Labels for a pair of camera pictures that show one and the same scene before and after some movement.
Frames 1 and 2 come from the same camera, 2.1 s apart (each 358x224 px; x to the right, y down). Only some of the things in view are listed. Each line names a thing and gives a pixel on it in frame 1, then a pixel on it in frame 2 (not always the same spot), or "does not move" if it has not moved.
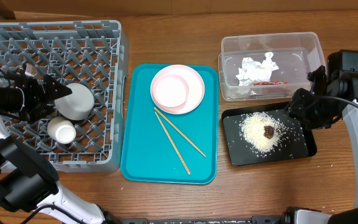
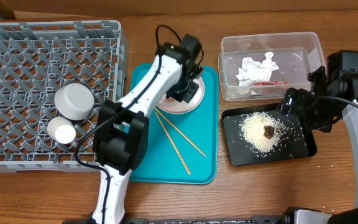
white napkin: [252, 71] does not move
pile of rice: [252, 129] does not move
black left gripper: [42, 99] -> [188, 95]
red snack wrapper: [271, 83] does not move
